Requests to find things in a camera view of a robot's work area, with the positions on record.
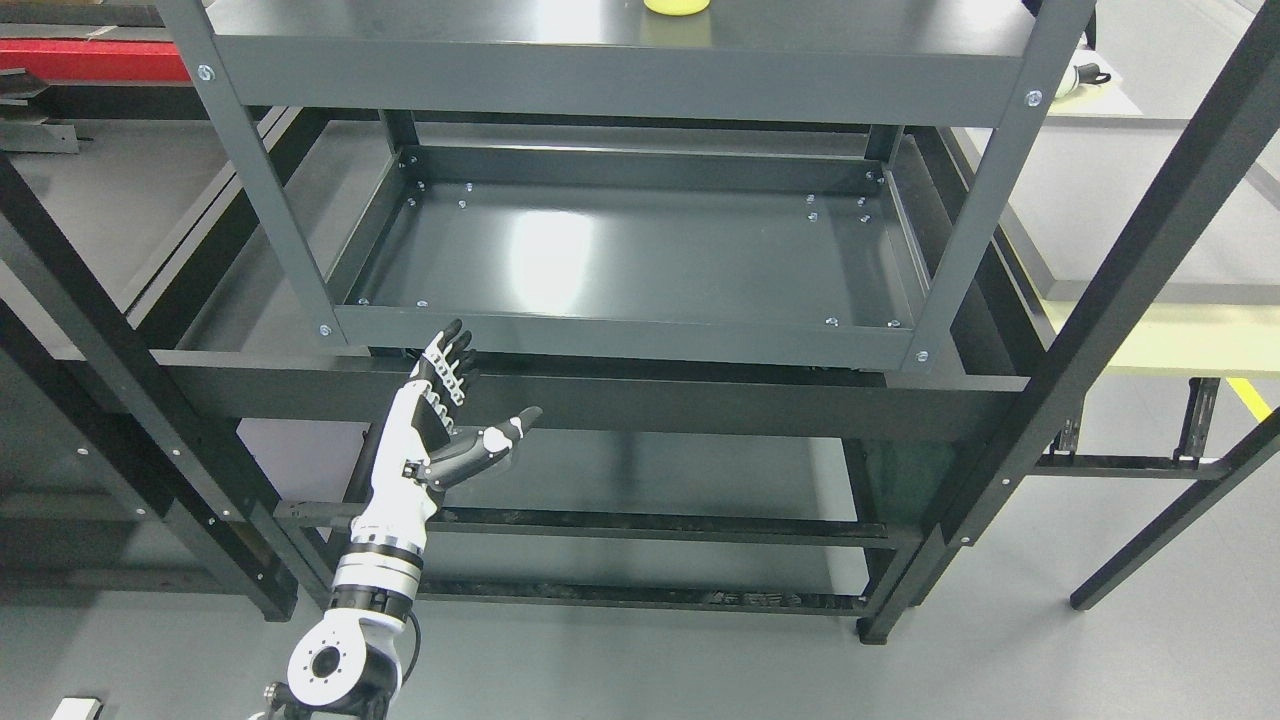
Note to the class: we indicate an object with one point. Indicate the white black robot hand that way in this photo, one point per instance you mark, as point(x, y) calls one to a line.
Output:
point(422, 452)

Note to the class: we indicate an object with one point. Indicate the yellow plastic cup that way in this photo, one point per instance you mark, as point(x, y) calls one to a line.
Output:
point(676, 8)

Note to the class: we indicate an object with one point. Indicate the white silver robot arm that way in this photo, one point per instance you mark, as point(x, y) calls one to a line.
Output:
point(347, 663)

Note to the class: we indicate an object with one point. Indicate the black metal shelf rack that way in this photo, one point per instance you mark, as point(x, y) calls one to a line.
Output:
point(905, 467)

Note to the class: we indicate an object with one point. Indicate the grey metal shelf unit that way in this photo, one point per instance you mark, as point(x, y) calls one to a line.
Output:
point(787, 183)

